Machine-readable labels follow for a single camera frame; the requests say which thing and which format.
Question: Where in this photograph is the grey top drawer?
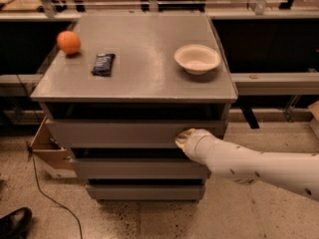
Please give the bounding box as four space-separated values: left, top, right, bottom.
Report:
46 119 227 148

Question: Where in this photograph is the grey drawer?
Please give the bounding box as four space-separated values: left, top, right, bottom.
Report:
86 184 205 201
46 119 227 148
70 158 210 179

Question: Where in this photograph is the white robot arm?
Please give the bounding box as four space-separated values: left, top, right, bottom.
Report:
175 128 319 201

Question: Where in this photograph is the grey drawer cabinet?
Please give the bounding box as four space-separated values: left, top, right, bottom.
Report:
29 13 239 204

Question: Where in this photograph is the grey bottom drawer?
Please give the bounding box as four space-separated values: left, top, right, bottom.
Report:
86 184 205 201

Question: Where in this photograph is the grey middle drawer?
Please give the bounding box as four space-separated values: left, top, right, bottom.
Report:
70 158 210 179

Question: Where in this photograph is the white paper bowl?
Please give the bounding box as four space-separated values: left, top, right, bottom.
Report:
174 45 221 75

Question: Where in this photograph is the dark blue snack packet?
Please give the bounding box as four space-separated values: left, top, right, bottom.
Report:
91 54 116 77

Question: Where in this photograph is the cardboard box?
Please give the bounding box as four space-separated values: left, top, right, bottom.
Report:
30 119 77 178

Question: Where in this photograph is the orange fruit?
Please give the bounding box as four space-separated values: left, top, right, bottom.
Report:
57 31 81 55

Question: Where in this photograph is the black shoe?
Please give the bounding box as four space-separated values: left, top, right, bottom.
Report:
0 207 32 239

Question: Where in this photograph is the black floor cable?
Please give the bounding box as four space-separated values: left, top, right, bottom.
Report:
25 140 84 239

